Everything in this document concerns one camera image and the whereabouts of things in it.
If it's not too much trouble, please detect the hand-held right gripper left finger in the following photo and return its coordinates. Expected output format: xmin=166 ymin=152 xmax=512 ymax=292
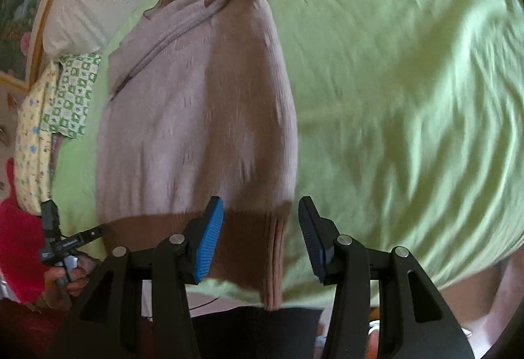
xmin=48 ymin=196 xmax=225 ymax=359

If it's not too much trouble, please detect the wall picture with wooden frame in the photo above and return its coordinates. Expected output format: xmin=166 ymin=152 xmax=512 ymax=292
xmin=0 ymin=0 xmax=93 ymax=87

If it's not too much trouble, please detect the green checked patterned cloth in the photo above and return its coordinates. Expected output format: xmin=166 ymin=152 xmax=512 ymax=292
xmin=41 ymin=52 xmax=102 ymax=139

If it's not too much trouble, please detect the yellow floral cloth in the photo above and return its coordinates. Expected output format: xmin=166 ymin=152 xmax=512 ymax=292
xmin=14 ymin=62 xmax=62 ymax=214

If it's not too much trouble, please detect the green bed sheet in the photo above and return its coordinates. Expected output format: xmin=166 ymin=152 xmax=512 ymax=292
xmin=53 ymin=0 xmax=524 ymax=308

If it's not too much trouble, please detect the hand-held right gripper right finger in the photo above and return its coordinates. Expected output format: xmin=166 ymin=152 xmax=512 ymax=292
xmin=298 ymin=196 xmax=477 ymax=359

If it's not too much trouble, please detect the person's left hand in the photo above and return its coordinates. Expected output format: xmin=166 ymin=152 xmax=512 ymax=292
xmin=43 ymin=255 xmax=90 ymax=311

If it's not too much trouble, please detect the red cloth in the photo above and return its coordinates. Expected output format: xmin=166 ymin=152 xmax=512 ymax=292
xmin=0 ymin=158 xmax=56 ymax=304

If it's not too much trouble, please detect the pale pink mattress cover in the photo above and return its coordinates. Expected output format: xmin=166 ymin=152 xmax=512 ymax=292
xmin=440 ymin=248 xmax=524 ymax=347

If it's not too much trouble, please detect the pink knit sweater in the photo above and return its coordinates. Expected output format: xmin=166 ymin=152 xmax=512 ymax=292
xmin=96 ymin=0 xmax=299 ymax=313

